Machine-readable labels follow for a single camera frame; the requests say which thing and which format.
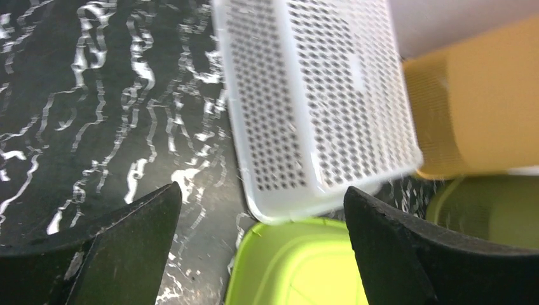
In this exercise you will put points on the orange mesh basket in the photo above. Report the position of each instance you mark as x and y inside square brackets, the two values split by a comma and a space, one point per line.
[475, 103]

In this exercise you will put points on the white perforated plastic basket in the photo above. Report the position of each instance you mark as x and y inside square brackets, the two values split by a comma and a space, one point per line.
[317, 102]

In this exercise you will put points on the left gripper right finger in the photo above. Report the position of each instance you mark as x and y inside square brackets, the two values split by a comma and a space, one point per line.
[403, 259]

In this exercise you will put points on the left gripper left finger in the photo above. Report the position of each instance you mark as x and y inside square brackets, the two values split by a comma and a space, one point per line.
[117, 258]

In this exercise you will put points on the lime green plastic tray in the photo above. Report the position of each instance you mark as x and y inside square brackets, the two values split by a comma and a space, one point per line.
[307, 262]

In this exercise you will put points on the olive green mesh basket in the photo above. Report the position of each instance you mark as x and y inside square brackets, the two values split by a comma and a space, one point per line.
[501, 209]

